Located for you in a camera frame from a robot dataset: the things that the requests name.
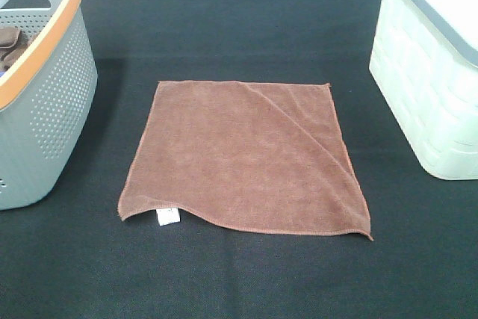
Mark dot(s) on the brown towels in basket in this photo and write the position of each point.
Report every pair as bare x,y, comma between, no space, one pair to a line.
14,42

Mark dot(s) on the white plastic storage box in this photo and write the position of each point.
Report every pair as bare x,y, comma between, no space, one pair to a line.
424,61

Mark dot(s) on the grey basket with orange rim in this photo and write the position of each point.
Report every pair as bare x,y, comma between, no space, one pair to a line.
45,97

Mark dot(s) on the brown towel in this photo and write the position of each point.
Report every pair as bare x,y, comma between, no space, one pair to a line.
255,157

